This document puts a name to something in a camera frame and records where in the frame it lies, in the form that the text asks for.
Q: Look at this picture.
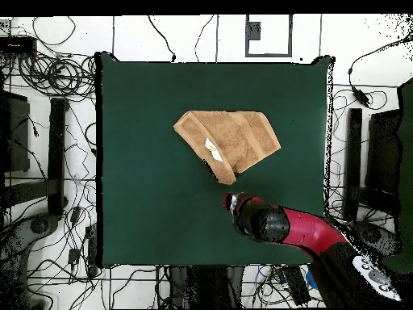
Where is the black cable with plug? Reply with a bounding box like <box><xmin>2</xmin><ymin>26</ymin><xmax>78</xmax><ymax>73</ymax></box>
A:
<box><xmin>147</xmin><ymin>15</ymin><xmax>177</xmax><ymax>63</ymax></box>

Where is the black stand column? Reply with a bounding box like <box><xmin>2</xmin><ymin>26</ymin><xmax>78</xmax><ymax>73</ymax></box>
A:
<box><xmin>167</xmin><ymin>265</ymin><xmax>246</xmax><ymax>309</ymax></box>

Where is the black power adapter with cable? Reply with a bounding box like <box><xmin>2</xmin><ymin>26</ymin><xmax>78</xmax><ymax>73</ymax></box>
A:
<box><xmin>347</xmin><ymin>36</ymin><xmax>413</xmax><ymax>111</ymax></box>

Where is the grey square floor frame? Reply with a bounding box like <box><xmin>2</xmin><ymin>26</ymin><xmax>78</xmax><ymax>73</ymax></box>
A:
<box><xmin>244</xmin><ymin>14</ymin><xmax>294</xmax><ymax>58</ymax></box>

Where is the long black power strip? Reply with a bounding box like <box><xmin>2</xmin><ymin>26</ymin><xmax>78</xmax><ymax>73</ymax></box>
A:
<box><xmin>282</xmin><ymin>265</ymin><xmax>312</xmax><ymax>306</ymax></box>

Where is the flat black device box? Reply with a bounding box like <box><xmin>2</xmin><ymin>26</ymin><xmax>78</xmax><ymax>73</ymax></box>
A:
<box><xmin>0</xmin><ymin>36</ymin><xmax>38</xmax><ymax>56</ymax></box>

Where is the dark rectangular box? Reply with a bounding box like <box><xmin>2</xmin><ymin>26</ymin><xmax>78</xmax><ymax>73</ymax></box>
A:
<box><xmin>0</xmin><ymin>90</ymin><xmax>31</xmax><ymax>174</ymax></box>
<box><xmin>365</xmin><ymin>109</ymin><xmax>403</xmax><ymax>195</ymax></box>

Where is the dark green table cloth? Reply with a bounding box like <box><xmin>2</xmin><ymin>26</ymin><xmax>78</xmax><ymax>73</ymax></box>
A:
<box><xmin>94</xmin><ymin>51</ymin><xmax>335</xmax><ymax>270</ymax></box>

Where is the thin black cable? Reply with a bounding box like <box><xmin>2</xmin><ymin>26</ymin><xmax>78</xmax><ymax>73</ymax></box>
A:
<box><xmin>194</xmin><ymin>14</ymin><xmax>215</xmax><ymax>63</ymax></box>

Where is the tan terry towel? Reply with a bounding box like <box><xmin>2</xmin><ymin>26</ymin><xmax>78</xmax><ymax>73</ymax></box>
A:
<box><xmin>173</xmin><ymin>110</ymin><xmax>282</xmax><ymax>186</ymax></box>

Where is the coiled black cable bundle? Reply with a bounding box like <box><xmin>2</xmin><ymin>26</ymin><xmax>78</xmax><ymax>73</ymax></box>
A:
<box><xmin>17</xmin><ymin>52</ymin><xmax>97</xmax><ymax>98</ymax></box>

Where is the small dark grey box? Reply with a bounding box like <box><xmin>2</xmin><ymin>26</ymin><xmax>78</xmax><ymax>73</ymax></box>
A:
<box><xmin>247</xmin><ymin>21</ymin><xmax>261</xmax><ymax>41</ymax></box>

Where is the black power strip with plugs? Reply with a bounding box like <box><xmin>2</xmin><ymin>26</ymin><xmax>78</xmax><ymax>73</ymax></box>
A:
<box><xmin>86</xmin><ymin>225</ymin><xmax>98</xmax><ymax>278</ymax></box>

